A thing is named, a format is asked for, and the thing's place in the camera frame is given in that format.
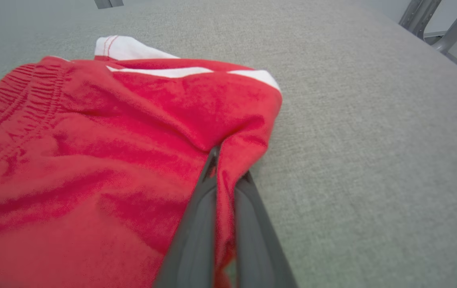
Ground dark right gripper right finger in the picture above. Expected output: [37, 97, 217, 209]
[234, 171, 297, 288]

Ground grey fabric padded sofa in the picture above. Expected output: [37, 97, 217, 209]
[0, 0, 457, 288]

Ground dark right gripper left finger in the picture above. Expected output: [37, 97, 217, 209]
[153, 145, 222, 288]

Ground grey metal partition post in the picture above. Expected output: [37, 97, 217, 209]
[94, 0, 124, 10]

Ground red shorts with white trim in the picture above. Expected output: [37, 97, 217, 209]
[0, 35, 283, 288]

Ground grey metal frame leg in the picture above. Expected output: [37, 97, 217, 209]
[398, 0, 443, 40]

